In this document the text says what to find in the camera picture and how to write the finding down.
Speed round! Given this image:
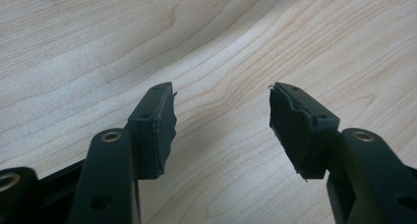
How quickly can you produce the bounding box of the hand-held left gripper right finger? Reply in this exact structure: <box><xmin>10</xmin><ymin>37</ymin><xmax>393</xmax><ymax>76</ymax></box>
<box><xmin>268</xmin><ymin>82</ymin><xmax>341</xmax><ymax>182</ymax></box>

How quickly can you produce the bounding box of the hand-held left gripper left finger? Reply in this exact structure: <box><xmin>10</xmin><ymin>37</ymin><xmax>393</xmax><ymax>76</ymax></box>
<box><xmin>126</xmin><ymin>82</ymin><xmax>178</xmax><ymax>181</ymax></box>

